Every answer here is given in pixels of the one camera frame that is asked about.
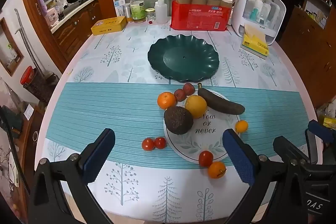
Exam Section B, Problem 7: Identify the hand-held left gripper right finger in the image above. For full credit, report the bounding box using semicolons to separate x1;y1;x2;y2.
222;128;305;224

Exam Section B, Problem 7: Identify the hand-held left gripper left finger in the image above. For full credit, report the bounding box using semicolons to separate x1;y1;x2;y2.
28;128;116;224

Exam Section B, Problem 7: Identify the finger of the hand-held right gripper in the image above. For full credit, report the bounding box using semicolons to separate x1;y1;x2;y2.
308;119;336;145
273;135;316;170

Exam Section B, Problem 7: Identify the small orange mandarin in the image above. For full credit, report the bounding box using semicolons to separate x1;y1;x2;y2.
208;161;227;179

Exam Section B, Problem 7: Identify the small yellow kumquat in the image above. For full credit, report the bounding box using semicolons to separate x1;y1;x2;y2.
235;120;249;134

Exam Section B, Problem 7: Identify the red cherry tomato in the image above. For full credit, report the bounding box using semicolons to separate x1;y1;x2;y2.
154;137;167;149
198;151;214;167
142;138;155;151

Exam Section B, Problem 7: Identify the dark overripe banana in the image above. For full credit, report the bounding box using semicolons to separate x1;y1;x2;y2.
197;83;245;115

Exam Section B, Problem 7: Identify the large yellow orange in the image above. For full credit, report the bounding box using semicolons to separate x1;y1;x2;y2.
185;95;208;119

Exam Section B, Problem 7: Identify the dark avocado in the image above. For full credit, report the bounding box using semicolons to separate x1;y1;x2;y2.
164;106;194;135

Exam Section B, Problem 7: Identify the red jujube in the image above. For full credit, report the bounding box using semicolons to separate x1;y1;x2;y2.
183;83;195;96
174;89;187;102

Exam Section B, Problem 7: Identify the orange tangerine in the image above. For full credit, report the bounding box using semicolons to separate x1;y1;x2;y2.
157;92;176;110

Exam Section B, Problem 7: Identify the dark green scalloped plate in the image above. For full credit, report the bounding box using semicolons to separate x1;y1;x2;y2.
147;34;220;83

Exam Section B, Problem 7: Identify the white round printed mat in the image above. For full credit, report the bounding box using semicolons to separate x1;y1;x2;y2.
163;89;241;162

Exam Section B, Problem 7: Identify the red lidded bin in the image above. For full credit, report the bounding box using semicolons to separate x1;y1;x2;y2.
20;66;46;100

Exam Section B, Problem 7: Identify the yellow tissue pack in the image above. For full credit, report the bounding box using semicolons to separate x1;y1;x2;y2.
241;25;269;58

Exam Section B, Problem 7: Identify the yellow tin box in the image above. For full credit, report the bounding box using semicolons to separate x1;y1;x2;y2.
91;16;126;36

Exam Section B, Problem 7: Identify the white cosmetics organizer box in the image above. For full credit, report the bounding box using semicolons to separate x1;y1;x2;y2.
232;0;286;46

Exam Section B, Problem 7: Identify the red paper cup package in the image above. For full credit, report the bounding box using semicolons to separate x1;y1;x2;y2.
170;0;240;31

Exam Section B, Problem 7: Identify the silver metal can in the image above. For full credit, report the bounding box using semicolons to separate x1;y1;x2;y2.
123;3;133;23

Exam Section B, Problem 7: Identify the pink box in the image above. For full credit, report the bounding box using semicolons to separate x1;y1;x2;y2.
45;7;59;28

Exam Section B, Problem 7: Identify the small glass jar gold lid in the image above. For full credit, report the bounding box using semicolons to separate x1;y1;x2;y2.
145;8;156;24

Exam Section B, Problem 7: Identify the white and blue carton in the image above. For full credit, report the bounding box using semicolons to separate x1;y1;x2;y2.
113;0;126;17

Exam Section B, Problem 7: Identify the glass bottle with green label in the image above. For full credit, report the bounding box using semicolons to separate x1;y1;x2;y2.
130;0;146;23

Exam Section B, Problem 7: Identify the white plastic squeeze bottle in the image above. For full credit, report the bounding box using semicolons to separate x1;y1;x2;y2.
154;0;169;24

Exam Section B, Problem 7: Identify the black cable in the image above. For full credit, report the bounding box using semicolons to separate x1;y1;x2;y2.
0;106;29;189

